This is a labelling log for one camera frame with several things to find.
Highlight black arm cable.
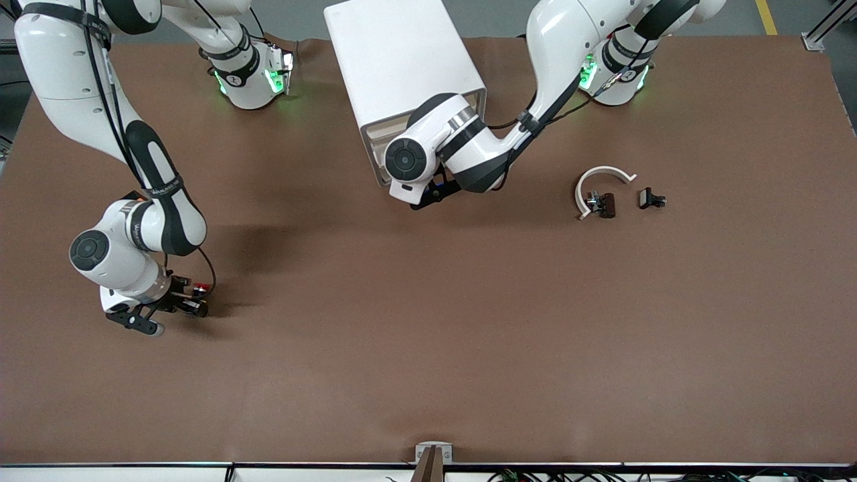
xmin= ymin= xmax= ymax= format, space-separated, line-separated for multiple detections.
xmin=485 ymin=40 xmax=655 ymax=131
xmin=79 ymin=0 xmax=218 ymax=299

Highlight grey metal table bracket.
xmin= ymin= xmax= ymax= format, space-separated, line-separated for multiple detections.
xmin=415 ymin=442 xmax=453 ymax=465

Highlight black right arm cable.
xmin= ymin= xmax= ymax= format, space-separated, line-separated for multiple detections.
xmin=79 ymin=0 xmax=218 ymax=299

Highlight aluminium frame profile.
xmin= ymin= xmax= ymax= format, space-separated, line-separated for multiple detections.
xmin=801 ymin=0 xmax=857 ymax=52

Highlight tangled black cables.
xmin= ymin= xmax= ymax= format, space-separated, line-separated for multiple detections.
xmin=489 ymin=469 xmax=857 ymax=482

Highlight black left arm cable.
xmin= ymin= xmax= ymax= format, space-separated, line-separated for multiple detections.
xmin=485 ymin=40 xmax=655 ymax=131

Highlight brown table cover mat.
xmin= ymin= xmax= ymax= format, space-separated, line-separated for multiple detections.
xmin=0 ymin=35 xmax=857 ymax=465

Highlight brown tapered post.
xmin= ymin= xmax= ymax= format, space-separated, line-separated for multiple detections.
xmin=410 ymin=447 xmax=446 ymax=482

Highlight white curved pipe clamp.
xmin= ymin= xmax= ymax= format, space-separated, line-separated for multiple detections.
xmin=576 ymin=165 xmax=637 ymax=222

